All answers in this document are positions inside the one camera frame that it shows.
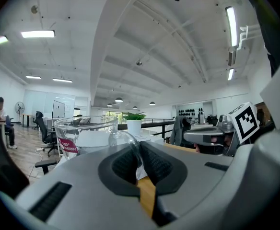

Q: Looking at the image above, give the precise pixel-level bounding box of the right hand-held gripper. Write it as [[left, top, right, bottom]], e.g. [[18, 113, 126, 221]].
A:
[[183, 102, 260, 157]]

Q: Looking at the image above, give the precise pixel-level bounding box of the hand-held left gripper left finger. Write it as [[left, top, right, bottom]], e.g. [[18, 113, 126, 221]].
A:
[[15, 143, 160, 230]]

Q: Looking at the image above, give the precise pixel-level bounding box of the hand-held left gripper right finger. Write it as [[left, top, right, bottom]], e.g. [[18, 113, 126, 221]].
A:
[[140, 141, 235, 227]]

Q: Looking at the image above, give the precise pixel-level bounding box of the clear glass jug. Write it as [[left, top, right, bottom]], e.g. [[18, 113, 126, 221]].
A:
[[53, 115, 143, 164]]

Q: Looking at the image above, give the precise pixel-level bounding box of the office chair with grey jacket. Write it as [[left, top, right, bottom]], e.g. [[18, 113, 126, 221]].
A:
[[169, 115, 193, 147]]

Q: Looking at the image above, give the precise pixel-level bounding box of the black metal railing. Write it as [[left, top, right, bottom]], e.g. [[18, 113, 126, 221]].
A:
[[117, 118, 178, 143]]

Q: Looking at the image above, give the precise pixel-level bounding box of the green plant in white pot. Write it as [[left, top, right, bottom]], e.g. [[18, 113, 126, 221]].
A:
[[122, 112, 147, 136]]

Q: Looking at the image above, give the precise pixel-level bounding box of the black swivel office chair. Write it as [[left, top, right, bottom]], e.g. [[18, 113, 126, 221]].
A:
[[32, 111, 59, 157]]

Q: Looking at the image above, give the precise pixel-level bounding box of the whiteboard on stand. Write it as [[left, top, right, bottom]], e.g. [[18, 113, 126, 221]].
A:
[[52, 100, 66, 119]]

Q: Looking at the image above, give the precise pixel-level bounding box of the white air conditioner unit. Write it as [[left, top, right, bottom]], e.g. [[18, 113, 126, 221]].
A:
[[227, 46, 238, 67]]

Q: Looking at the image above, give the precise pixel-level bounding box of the black mesh office chair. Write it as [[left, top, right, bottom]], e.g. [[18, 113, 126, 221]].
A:
[[0, 113, 58, 198]]

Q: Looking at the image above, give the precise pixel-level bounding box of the dark office chair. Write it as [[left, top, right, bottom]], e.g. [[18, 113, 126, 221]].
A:
[[5, 115, 15, 138]]

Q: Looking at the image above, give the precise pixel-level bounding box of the standing fan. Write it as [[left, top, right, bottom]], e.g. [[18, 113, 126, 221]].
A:
[[14, 101, 25, 124]]

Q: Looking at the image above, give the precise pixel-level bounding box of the person's torso in dark shirt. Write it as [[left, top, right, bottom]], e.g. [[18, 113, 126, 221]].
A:
[[244, 0, 280, 78]]

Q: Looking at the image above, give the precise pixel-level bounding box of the wall display of black caps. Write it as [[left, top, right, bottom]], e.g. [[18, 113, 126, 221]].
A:
[[177, 106, 205, 120]]

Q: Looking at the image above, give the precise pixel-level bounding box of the white floor cable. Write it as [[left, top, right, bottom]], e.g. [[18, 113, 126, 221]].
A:
[[27, 149, 44, 179]]

